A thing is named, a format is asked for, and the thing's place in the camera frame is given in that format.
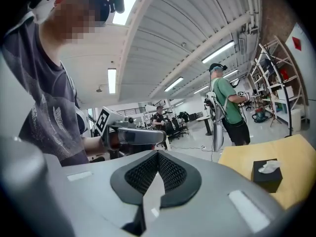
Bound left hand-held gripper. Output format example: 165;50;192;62
95;106;167;158

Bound white shelving rack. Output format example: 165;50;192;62
248;36;309;133

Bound black tissue box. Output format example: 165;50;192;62
251;158;283;194

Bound white desk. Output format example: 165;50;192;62
197;115;213;137

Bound person's left forearm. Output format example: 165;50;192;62
81;135;109;156

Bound grey oval seat pad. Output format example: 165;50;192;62
212;122;224;153

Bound black office chair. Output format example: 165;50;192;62
170;117;190;140

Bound small white paper scrap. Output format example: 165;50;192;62
258;159;281;174

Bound person's dark printed t-shirt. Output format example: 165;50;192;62
1;21;90;166

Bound person's head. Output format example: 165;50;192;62
39;0;109;45

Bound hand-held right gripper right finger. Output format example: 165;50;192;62
142;150;288;237

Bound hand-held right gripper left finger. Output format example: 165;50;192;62
61;150;160;237

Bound black head-mounted camera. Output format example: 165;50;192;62
107;0;126;14

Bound teal vacuum cleaner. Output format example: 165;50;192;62
251;107;269;123

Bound person's left hand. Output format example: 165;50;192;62
110;131;122;151

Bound black coat stand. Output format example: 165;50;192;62
258;43;295;138

